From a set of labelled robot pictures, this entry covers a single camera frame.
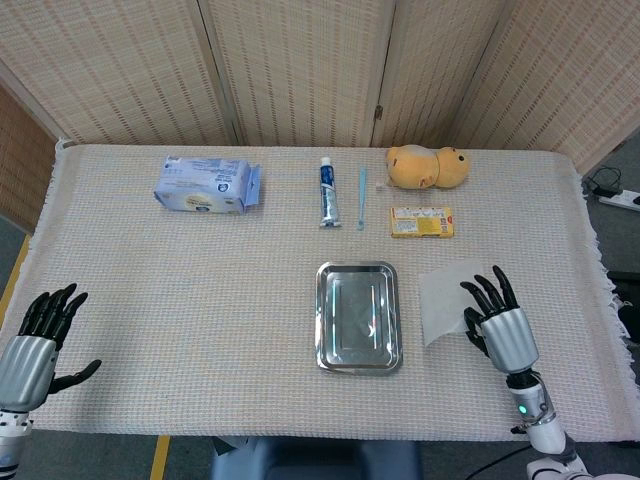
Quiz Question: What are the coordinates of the blue wet wipes pack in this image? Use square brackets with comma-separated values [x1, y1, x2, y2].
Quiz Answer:
[152, 155, 264, 217]

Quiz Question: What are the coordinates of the yellow plush toy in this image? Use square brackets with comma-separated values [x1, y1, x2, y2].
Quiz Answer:
[384, 144, 472, 191]

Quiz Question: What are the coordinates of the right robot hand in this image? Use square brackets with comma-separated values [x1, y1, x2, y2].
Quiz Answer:
[459, 265, 540, 375]

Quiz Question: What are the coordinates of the white power strip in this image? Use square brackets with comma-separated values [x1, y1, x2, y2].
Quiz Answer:
[598, 188, 640, 213]

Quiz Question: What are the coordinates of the light blue toothbrush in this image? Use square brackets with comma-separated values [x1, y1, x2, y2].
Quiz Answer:
[355, 166, 369, 232]

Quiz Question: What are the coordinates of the blue white toothpaste tube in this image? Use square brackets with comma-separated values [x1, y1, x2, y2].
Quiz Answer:
[319, 155, 344, 230]

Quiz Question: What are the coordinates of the translucent white paper sheet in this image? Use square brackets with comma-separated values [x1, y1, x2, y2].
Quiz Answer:
[417, 260, 490, 348]

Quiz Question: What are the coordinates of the black cable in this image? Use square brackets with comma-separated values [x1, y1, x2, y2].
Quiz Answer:
[583, 165, 624, 198]

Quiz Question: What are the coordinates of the woven table cloth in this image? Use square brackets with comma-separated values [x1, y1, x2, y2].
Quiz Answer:
[0, 138, 640, 444]

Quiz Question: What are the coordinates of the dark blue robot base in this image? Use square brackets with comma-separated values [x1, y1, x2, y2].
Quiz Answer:
[209, 435, 424, 480]

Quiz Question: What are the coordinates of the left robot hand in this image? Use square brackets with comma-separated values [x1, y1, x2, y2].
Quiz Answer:
[0, 282, 103, 412]

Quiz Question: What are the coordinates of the metal tray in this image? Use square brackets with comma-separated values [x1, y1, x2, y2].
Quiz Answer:
[314, 260, 404, 376]

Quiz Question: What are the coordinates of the yellow soap box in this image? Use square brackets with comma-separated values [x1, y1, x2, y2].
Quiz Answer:
[389, 206, 457, 239]

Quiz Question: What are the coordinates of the folding bamboo screen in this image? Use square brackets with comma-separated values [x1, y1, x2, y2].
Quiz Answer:
[0, 0, 640, 236]

